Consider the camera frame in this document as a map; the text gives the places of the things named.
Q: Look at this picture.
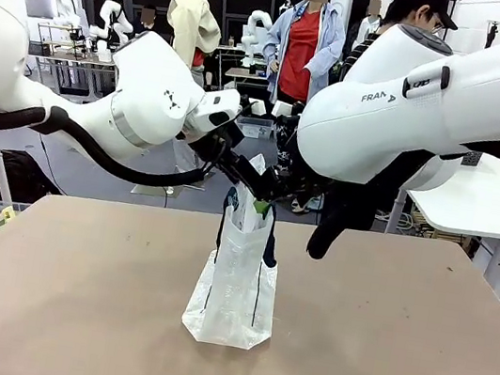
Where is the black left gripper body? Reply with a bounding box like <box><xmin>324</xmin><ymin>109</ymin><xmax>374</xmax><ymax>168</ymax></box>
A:
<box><xmin>204</xmin><ymin>132</ymin><xmax>287</xmax><ymax>203</ymax></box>

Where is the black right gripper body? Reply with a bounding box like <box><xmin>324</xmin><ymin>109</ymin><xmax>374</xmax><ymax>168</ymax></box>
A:
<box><xmin>262</xmin><ymin>152</ymin><xmax>326</xmax><ymax>208</ymax></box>

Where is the clear plastic shopping bag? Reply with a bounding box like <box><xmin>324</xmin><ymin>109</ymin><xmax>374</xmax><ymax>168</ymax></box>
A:
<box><xmin>178</xmin><ymin>145</ymin><xmax>301</xmax><ymax>354</ymax></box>

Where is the clear plastic storage box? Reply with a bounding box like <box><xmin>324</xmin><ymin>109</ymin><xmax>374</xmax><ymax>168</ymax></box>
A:
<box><xmin>233</xmin><ymin>112</ymin><xmax>276</xmax><ymax>142</ymax></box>

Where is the wooden background table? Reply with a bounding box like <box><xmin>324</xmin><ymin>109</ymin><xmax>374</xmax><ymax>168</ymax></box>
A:
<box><xmin>224</xmin><ymin>64</ymin><xmax>272</xmax><ymax>85</ymax></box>

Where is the person red shirt blue overshirt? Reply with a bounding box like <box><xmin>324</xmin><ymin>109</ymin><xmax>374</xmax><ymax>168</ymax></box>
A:
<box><xmin>253</xmin><ymin>0</ymin><xmax>352</xmax><ymax>114</ymax></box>

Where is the mannequin beige jacket black hat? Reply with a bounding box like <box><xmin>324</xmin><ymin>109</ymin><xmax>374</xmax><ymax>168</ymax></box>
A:
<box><xmin>147</xmin><ymin>0</ymin><xmax>228</xmax><ymax>92</ymax></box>

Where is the person in white top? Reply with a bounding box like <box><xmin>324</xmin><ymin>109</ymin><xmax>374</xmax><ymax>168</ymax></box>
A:
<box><xmin>356</xmin><ymin>0</ymin><xmax>391</xmax><ymax>53</ymax></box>

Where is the seated person in dark clothes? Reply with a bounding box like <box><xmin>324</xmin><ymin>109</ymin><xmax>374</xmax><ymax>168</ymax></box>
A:
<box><xmin>131</xmin><ymin>2</ymin><xmax>165</xmax><ymax>40</ymax></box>

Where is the black patterned marker tag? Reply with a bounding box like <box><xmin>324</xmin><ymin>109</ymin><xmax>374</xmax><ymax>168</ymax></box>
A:
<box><xmin>460</xmin><ymin>149</ymin><xmax>483</xmax><ymax>169</ymax></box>

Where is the white side table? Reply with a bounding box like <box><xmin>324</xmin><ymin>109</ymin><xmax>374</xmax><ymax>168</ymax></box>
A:
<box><xmin>400</xmin><ymin>141</ymin><xmax>500</xmax><ymax>242</ymax></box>

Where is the person in striped shirt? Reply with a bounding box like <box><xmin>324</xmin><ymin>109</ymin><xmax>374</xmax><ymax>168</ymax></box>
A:
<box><xmin>341</xmin><ymin>0</ymin><xmax>464</xmax><ymax>94</ymax></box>

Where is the black backpack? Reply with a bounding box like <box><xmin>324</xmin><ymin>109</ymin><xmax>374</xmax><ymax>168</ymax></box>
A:
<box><xmin>0</xmin><ymin>147</ymin><xmax>68</xmax><ymax>211</ymax></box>

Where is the black tripod stand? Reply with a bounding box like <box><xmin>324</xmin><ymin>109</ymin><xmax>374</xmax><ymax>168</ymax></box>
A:
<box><xmin>484</xmin><ymin>19</ymin><xmax>500</xmax><ymax>50</ymax></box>

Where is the black right arm cable sleeve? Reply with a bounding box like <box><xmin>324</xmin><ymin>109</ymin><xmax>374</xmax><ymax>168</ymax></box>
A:
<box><xmin>305</xmin><ymin>109</ymin><xmax>500</xmax><ymax>289</ymax></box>

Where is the black arm cable sleeve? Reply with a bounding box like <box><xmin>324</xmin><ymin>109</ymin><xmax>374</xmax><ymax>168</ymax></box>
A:
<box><xmin>0</xmin><ymin>98</ymin><xmax>222</xmax><ymax>196</ymax></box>
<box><xmin>305</xmin><ymin>109</ymin><xmax>500</xmax><ymax>289</ymax></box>

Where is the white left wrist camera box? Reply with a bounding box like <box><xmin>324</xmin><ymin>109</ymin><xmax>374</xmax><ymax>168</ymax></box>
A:
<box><xmin>242</xmin><ymin>98</ymin><xmax>265</xmax><ymax>117</ymax></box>

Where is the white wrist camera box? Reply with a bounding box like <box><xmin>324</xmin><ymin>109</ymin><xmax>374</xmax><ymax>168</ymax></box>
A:
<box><xmin>270</xmin><ymin>100</ymin><xmax>296</xmax><ymax>122</ymax></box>
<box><xmin>242</xmin><ymin>98</ymin><xmax>265</xmax><ymax>117</ymax></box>

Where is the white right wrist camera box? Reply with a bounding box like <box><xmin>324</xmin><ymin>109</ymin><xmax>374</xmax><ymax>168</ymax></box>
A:
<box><xmin>270</xmin><ymin>100</ymin><xmax>296</xmax><ymax>122</ymax></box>

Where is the black left arm cable sleeve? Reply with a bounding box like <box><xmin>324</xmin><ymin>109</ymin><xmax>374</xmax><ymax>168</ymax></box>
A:
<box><xmin>0</xmin><ymin>98</ymin><xmax>222</xmax><ymax>196</ymax></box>

